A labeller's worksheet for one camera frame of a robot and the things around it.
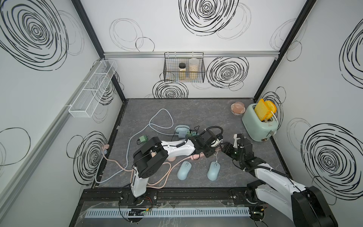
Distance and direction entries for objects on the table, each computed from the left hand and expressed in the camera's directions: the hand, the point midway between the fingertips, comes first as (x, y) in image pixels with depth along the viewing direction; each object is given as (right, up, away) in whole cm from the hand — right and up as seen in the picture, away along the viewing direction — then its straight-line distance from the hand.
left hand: (212, 148), depth 87 cm
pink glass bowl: (+24, +25, +21) cm, 41 cm away
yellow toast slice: (+31, +24, -3) cm, 40 cm away
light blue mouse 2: (-1, -11, -7) cm, 13 cm away
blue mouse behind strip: (-19, +12, +8) cm, 24 cm away
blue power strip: (-19, +7, +10) cm, 22 cm away
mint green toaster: (+27, +12, -2) cm, 30 cm away
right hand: (+6, +1, -1) cm, 6 cm away
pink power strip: (-8, -2, -9) cm, 12 cm away
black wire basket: (-26, +49, +2) cm, 55 cm away
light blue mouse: (-18, -12, -7) cm, 23 cm away
